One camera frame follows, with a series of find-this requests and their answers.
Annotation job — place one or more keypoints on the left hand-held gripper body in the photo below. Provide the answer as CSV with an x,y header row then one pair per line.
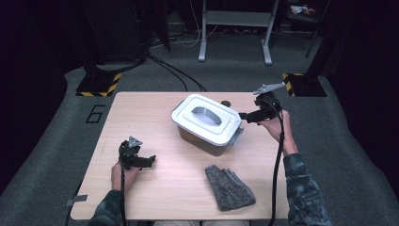
x,y
130,153

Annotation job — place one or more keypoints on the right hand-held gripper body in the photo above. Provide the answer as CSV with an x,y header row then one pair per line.
x,y
268,105

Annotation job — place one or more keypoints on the grey lidded storage box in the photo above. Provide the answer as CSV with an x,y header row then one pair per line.
x,y
205,119

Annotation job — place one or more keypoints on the grey plastic storage box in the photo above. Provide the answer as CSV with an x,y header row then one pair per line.
x,y
200,144

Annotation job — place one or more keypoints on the grey fluffy towel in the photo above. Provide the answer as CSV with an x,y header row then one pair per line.
x,y
230,188

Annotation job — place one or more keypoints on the person's left hand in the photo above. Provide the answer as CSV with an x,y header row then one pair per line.
x,y
124,177

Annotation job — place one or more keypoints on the person's right hand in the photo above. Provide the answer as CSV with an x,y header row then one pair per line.
x,y
280,132

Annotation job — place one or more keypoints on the black stand with striped base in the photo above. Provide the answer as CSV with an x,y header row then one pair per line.
x,y
98,84
306,84

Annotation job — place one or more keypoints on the grey tape strip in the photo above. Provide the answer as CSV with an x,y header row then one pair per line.
x,y
76,198

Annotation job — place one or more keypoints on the orange and white clutter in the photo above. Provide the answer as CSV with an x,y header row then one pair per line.
x,y
301,9

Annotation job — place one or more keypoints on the black cabinet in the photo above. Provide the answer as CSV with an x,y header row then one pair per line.
x,y
116,28

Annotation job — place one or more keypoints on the white metal desk frame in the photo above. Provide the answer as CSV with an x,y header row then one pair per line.
x,y
238,18

